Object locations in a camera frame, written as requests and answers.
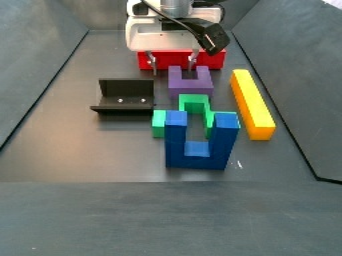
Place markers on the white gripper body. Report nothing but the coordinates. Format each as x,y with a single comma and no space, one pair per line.
144,35

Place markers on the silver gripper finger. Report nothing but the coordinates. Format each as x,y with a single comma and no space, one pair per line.
191,59
151,61

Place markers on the purple U-shaped block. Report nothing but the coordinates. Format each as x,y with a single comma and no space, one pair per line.
200,85

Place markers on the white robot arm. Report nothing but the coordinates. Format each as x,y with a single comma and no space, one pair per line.
171,25

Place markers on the red board with cutouts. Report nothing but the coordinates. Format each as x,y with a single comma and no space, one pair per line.
176,58

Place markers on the black angle fixture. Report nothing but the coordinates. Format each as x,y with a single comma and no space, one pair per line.
126,95

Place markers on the green zigzag block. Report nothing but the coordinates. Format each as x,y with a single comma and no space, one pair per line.
195,104

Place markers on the yellow long bar block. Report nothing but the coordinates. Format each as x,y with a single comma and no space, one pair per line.
254,110

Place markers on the blue U-shaped block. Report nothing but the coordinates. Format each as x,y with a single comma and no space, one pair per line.
199,154

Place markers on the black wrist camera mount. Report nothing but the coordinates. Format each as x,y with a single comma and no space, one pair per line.
207,32

